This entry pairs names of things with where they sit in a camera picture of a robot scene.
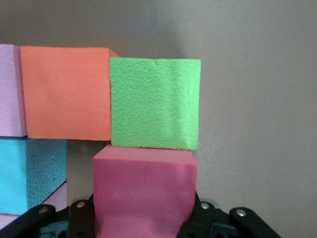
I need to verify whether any light blue foam cube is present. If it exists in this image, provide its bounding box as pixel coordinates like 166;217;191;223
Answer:
0;137;68;216

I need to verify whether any red foam cube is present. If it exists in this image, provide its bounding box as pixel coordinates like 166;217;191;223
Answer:
92;144;199;238

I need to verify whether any light pink foam cube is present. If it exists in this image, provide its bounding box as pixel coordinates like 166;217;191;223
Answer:
0;44;27;138
0;182;68;231

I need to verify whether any green foam cube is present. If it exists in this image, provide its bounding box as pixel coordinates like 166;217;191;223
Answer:
109;57;202;151

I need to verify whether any brown table cover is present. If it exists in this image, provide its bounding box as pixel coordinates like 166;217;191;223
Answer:
0;0;317;238

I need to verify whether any orange foam cube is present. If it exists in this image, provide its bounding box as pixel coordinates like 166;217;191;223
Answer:
19;46;119;140

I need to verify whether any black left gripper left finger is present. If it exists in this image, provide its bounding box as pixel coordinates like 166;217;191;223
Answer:
0;195;96;238

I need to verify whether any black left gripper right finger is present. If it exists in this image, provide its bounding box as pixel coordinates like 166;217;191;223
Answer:
177;190;282;238

